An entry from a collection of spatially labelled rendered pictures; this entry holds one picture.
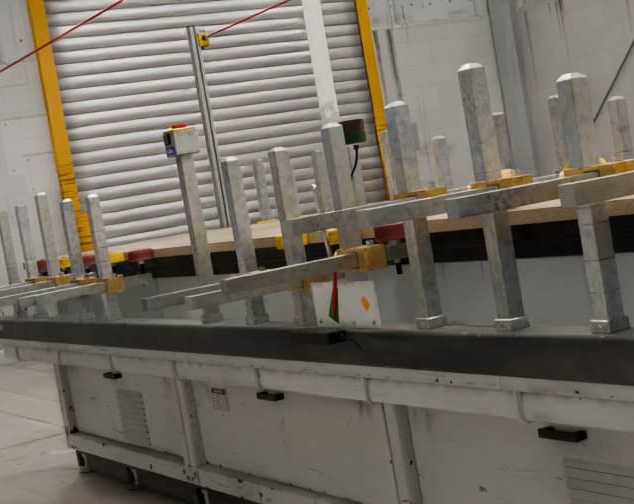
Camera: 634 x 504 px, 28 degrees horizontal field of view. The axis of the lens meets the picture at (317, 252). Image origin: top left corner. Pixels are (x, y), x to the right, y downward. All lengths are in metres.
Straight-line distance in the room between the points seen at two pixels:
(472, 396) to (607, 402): 0.37
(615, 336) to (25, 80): 9.09
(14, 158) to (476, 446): 8.18
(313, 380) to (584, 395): 0.94
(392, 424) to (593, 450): 0.67
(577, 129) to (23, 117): 8.96
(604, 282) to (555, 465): 0.70
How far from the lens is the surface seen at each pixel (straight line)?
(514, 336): 2.22
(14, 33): 10.90
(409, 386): 2.61
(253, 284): 2.49
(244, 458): 3.93
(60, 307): 4.49
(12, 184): 10.68
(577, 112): 2.05
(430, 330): 2.43
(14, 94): 10.78
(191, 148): 3.32
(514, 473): 2.78
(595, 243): 2.05
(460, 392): 2.47
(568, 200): 1.65
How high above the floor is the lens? 1.01
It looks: 3 degrees down
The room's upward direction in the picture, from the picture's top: 10 degrees counter-clockwise
